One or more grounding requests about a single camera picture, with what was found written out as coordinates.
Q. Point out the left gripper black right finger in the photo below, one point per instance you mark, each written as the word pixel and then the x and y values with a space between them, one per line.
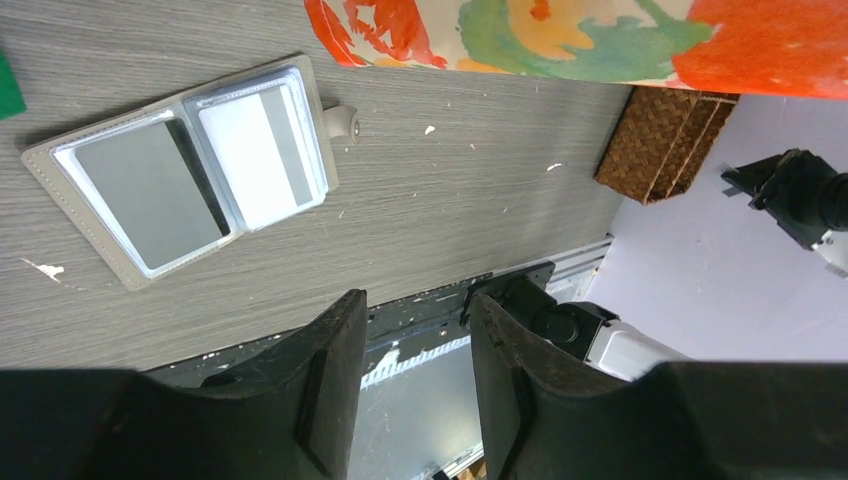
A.
pixel 547 415

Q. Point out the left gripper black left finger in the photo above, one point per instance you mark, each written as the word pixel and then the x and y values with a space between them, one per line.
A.
pixel 287 413

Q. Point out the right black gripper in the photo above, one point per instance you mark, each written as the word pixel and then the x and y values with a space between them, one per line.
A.
pixel 805 195

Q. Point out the grey card holder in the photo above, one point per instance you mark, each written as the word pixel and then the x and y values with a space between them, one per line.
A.
pixel 52 162

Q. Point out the white credit card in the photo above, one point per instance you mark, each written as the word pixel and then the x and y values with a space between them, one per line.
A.
pixel 260 156

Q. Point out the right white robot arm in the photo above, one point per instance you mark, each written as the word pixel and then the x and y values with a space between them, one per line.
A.
pixel 596 336

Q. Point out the orange patterned hanging cloth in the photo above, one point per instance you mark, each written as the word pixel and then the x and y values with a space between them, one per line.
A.
pixel 787 48

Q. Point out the brown wicker basket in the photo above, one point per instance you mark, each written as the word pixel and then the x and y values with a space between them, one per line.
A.
pixel 661 141

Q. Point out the green cloth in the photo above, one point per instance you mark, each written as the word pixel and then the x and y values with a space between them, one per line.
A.
pixel 12 101

